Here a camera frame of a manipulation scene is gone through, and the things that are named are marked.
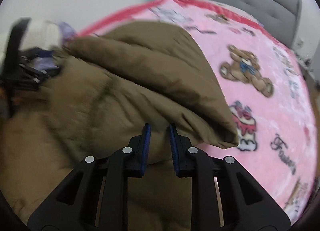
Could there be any brown puffer jacket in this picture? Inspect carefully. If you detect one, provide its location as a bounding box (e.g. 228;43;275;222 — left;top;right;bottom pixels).
1;22;238;230

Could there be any lavender knit sweater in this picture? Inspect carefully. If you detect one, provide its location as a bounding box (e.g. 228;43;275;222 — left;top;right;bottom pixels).
33;21;76;70

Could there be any cream fleece garment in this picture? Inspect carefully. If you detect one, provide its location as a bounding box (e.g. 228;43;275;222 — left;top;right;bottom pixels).
0;19;63;72

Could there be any pink cartoon fleece blanket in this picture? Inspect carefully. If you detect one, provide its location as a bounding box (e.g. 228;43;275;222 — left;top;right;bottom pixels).
80;0;317;222

